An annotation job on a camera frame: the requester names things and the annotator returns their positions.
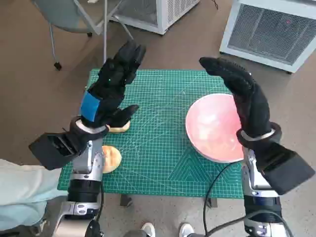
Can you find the white shoe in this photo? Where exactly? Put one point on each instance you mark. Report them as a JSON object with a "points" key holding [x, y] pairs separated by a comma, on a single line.
{"points": [[186, 230], [148, 229]]}

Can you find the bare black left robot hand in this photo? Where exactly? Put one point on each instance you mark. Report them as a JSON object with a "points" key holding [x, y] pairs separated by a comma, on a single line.
{"points": [[111, 81]]}

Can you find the grey metal pole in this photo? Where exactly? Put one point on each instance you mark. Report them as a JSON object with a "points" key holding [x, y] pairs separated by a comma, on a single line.
{"points": [[105, 37]]}

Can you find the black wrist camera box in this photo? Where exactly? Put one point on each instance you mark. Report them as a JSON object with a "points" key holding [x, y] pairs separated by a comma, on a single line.
{"points": [[288, 168], [54, 150]]}

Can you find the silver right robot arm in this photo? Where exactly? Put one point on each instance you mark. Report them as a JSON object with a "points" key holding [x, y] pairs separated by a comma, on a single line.
{"points": [[256, 187]]}

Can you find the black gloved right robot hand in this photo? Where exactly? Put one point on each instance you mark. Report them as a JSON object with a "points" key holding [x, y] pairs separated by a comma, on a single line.
{"points": [[249, 98]]}

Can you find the round toy bread bun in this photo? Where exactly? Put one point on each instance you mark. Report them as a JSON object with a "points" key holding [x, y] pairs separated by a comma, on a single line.
{"points": [[112, 158]]}

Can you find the black electronics module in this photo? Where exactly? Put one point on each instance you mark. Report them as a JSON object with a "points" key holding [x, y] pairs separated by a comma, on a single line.
{"points": [[95, 229]]}

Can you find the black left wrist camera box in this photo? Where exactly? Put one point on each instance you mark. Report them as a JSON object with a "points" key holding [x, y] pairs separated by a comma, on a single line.
{"points": [[54, 150]]}

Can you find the long orange-topped toy bread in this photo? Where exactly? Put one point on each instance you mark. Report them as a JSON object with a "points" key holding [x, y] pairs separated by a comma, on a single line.
{"points": [[121, 129]]}

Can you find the white mesh cabinet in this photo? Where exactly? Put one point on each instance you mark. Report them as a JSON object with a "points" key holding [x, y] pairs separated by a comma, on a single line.
{"points": [[160, 14], [266, 32]]}

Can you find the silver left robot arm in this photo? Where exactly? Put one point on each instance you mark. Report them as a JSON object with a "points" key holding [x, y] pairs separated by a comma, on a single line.
{"points": [[93, 160]]}

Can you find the green cutting mat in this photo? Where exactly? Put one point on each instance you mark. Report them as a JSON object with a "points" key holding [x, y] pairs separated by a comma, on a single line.
{"points": [[158, 111]]}

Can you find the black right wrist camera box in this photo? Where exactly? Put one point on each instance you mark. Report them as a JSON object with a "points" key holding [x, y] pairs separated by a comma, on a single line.
{"points": [[288, 168]]}

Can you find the grey office chair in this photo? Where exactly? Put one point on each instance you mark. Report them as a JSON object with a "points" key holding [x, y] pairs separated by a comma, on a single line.
{"points": [[69, 14]]}

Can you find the pink bowl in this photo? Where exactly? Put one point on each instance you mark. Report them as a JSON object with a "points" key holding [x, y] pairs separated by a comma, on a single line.
{"points": [[209, 123]]}

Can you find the black table bracket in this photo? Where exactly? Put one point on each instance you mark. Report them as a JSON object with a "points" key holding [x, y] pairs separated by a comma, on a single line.
{"points": [[126, 200], [212, 202]]}

